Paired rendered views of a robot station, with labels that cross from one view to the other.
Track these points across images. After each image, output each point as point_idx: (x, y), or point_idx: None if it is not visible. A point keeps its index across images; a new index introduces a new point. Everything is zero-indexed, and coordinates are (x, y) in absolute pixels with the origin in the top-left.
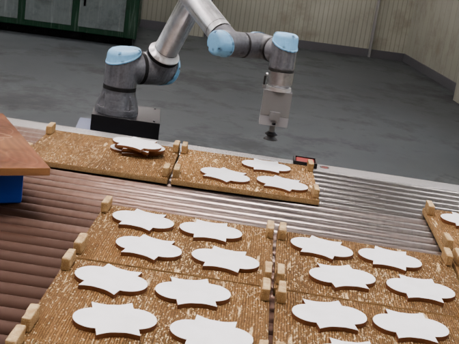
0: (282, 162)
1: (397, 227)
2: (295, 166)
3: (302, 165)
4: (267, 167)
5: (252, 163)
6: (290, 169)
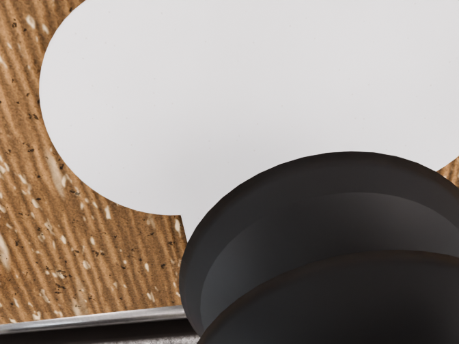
0: (169, 299)
1: None
2: (62, 262)
3: (31, 318)
4: (253, 20)
5: (408, 74)
6: (69, 174)
